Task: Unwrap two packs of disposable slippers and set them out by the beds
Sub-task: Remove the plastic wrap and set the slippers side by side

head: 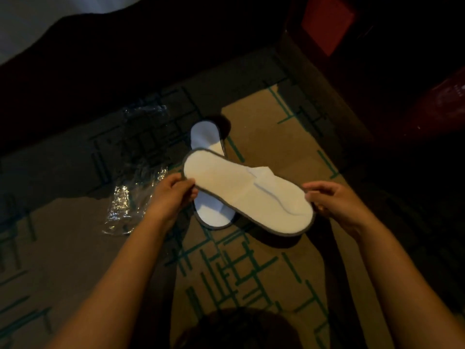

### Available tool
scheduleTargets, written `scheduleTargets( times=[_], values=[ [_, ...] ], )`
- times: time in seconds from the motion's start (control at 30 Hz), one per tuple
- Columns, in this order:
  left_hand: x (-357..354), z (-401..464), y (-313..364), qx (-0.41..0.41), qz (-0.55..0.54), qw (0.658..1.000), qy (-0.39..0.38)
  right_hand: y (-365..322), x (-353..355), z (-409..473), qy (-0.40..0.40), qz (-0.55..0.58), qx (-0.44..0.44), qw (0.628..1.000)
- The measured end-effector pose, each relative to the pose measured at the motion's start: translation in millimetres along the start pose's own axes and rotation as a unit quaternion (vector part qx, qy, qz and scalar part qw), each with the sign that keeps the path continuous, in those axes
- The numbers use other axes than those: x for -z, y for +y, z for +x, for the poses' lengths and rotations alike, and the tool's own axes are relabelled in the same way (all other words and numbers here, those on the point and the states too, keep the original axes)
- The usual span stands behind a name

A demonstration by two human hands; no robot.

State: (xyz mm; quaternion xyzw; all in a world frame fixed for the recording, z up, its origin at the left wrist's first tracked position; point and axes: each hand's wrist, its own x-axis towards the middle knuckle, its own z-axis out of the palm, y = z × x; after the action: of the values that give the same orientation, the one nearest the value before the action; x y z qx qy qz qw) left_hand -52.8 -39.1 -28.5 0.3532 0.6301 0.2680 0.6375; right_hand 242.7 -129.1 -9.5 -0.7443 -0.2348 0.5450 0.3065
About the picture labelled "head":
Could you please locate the person's left hand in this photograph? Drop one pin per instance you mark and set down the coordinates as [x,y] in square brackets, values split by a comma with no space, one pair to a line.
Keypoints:
[167,199]

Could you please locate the person's right hand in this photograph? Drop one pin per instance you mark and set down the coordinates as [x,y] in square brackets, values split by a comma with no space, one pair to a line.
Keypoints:
[338,205]

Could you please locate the person's right thumb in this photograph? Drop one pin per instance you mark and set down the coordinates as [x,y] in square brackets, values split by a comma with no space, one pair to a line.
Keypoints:
[311,196]

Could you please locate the person's left thumb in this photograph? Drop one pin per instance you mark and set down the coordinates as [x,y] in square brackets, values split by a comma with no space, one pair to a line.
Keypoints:
[192,196]

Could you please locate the white slipper with grey trim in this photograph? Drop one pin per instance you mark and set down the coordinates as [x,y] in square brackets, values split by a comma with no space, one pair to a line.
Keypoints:
[205,136]
[225,181]

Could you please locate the person's left forearm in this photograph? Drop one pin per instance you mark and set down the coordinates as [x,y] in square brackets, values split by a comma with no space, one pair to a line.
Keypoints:
[120,283]

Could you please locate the person's right forearm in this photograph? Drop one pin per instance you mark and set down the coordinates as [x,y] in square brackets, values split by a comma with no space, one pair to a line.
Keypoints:
[403,290]

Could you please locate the clear crumpled plastic wrapper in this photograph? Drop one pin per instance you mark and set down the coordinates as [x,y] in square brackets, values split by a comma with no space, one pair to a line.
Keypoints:
[145,111]
[123,207]

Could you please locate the dark wooden cabinet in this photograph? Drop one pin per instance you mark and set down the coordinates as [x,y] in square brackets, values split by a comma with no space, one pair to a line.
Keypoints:
[399,87]

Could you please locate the dark bed skirt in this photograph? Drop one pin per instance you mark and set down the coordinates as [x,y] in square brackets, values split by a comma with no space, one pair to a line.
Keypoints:
[120,65]

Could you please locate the white bed sheet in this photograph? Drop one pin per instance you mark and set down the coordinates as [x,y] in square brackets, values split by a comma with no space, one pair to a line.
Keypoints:
[32,21]

